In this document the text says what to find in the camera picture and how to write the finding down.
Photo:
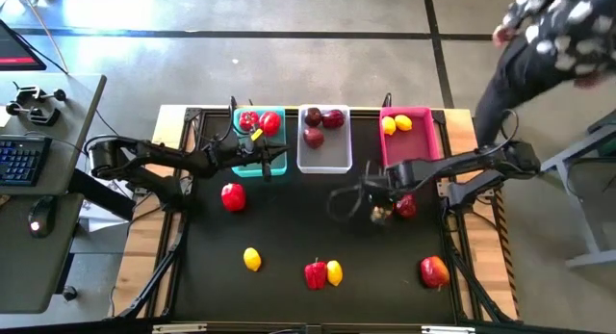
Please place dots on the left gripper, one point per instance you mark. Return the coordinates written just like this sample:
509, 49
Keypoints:
236, 153

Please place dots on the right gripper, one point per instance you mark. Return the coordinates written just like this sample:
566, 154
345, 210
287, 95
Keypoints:
385, 185

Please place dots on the teal plastic basket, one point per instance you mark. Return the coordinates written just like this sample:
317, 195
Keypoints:
281, 166

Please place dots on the dark red apple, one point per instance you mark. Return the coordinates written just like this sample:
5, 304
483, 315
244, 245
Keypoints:
314, 137
313, 116
333, 119
406, 206

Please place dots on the red bell pepper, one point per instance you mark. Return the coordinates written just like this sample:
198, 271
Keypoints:
270, 123
315, 274
248, 120
233, 197

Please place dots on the red and yellow apple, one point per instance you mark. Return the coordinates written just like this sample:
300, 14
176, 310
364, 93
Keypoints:
434, 272

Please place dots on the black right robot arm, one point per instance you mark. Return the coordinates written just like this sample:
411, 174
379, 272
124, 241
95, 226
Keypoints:
457, 165

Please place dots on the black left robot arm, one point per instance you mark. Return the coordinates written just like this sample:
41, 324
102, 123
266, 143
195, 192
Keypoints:
159, 153

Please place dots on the yellow label tag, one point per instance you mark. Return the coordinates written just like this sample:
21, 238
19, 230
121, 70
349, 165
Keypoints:
256, 134

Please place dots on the white plastic basket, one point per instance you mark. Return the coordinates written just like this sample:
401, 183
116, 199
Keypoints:
332, 156

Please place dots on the pink plastic basket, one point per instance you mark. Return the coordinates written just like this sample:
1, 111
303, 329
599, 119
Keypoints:
414, 144

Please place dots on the yellow black hazard tape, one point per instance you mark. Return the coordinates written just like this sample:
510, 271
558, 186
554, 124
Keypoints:
511, 281

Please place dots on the white papers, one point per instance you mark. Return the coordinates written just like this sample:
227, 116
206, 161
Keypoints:
103, 221

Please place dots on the grey metal side table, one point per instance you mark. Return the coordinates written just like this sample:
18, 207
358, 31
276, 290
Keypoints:
586, 218

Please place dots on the person's hand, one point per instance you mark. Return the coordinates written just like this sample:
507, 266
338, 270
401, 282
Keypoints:
503, 34

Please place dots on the black computer mouse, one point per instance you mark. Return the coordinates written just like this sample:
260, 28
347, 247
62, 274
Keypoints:
41, 216

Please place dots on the black desk clamp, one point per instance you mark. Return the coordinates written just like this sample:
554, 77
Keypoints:
33, 93
33, 113

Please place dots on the person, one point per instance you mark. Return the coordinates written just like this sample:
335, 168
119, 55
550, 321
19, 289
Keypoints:
553, 35

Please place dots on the black round caster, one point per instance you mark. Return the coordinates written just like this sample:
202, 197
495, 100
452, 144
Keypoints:
69, 293

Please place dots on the black keyboard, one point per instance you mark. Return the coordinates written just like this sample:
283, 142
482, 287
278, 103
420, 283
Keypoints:
21, 161

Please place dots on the grey desk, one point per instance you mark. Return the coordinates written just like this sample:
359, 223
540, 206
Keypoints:
43, 276

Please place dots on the desk monitor with red strip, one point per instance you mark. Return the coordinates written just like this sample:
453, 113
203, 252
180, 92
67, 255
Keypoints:
14, 50

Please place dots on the black table frame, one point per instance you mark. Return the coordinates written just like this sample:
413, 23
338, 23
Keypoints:
212, 111

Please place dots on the black diagonal frame strut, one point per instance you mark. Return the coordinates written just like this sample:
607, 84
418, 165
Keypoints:
153, 276
475, 286

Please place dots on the silver frame bracket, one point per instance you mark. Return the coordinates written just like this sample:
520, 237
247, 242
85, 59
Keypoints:
447, 330
178, 328

